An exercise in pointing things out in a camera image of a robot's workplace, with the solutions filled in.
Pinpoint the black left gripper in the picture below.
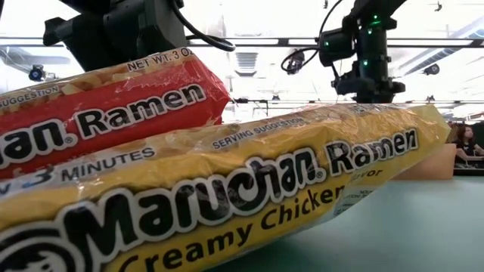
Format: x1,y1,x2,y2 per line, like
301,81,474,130
73,0,190,73

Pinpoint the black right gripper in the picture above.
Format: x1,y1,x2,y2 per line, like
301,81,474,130
332,22,408,105

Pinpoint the red beef ramen pack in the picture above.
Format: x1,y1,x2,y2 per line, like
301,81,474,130
0,47,232,181

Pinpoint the yellow creamy chicken ramen pack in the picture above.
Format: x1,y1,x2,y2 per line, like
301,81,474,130
0,103,451,272

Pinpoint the black overhead crossbar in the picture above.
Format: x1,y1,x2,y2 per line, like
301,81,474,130
0,36,484,48

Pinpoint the orange plastic bin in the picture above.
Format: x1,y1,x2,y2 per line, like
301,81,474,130
392,142,458,181

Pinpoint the person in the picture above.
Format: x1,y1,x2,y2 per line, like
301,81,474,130
451,124,484,169

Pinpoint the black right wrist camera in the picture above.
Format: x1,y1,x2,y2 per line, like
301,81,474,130
318,28,356,68

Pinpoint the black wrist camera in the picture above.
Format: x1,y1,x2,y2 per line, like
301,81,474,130
318,28,356,68
42,15,82,48

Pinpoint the black left camera cable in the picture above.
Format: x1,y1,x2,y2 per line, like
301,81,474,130
166,0,237,53

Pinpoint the black camera cable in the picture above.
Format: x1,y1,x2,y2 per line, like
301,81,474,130
281,0,345,76
166,0,237,53

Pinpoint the black right camera cable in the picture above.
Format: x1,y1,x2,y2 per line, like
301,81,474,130
281,0,345,76

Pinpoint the black hanging camera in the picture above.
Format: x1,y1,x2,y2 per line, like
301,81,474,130
287,48,306,76

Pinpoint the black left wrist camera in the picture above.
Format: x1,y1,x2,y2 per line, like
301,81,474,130
42,15,82,48

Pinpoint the black table frame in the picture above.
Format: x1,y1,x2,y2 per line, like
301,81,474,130
452,167,484,178

